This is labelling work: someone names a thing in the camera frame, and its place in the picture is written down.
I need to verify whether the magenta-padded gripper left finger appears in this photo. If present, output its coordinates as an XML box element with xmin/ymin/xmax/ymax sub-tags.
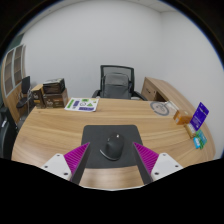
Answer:
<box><xmin>40</xmin><ymin>142</ymin><xmax>92</xmax><ymax>186</ymax></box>

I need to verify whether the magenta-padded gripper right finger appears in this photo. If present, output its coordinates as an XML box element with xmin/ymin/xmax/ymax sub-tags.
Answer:
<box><xmin>131</xmin><ymin>142</ymin><xmax>184</xmax><ymax>186</ymax></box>

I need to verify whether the black computer mouse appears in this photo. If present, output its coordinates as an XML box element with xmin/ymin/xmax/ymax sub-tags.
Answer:
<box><xmin>99</xmin><ymin>132</ymin><xmax>125</xmax><ymax>162</ymax></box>

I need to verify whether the dark grey mouse pad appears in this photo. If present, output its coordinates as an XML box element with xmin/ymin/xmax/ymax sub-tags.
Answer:
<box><xmin>81</xmin><ymin>124</ymin><xmax>144</xmax><ymax>170</ymax></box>

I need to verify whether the small tan box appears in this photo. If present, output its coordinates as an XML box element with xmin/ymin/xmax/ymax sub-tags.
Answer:
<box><xmin>183</xmin><ymin>123</ymin><xmax>198</xmax><ymax>139</ymax></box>

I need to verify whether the round white grey disc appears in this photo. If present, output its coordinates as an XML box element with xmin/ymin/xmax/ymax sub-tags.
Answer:
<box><xmin>149</xmin><ymin>101</ymin><xmax>171</xmax><ymax>117</ymax></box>

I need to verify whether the small orange box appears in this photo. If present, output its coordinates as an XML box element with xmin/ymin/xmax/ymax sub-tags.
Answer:
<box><xmin>172</xmin><ymin>109</ymin><xmax>194</xmax><ymax>126</ymax></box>

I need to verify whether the white sheet with coloured print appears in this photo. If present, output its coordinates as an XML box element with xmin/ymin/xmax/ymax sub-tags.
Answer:
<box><xmin>64</xmin><ymin>97</ymin><xmax>100</xmax><ymax>113</ymax></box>

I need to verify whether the small teal box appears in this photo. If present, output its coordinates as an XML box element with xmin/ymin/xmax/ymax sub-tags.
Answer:
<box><xmin>192</xmin><ymin>129</ymin><xmax>208</xmax><ymax>150</ymax></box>

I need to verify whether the wide brown cardboard box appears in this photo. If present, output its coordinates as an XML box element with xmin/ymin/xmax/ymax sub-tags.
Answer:
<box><xmin>42</xmin><ymin>88</ymin><xmax>69</xmax><ymax>109</ymax></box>

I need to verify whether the purple card box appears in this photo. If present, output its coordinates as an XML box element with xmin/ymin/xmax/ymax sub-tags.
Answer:
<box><xmin>189</xmin><ymin>101</ymin><xmax>210</xmax><ymax>132</ymax></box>

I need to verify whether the wooden side desk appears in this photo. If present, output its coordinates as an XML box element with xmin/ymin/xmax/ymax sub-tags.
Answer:
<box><xmin>140</xmin><ymin>76</ymin><xmax>198</xmax><ymax>114</ymax></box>

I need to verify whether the dark open cardboard box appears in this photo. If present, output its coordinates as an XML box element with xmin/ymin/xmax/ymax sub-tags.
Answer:
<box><xmin>42</xmin><ymin>77</ymin><xmax>66</xmax><ymax>95</ymax></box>

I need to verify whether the black mesh office chair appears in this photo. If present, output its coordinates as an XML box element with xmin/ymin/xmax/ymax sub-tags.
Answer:
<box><xmin>91</xmin><ymin>64</ymin><xmax>148</xmax><ymax>102</ymax></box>

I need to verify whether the black visitor chair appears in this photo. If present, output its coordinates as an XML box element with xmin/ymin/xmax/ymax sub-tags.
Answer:
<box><xmin>15</xmin><ymin>75</ymin><xmax>34</xmax><ymax>109</ymax></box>

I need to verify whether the wooden shelf cabinet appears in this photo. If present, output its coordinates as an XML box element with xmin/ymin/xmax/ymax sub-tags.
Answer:
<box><xmin>0</xmin><ymin>43</ymin><xmax>28</xmax><ymax>116</ymax></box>

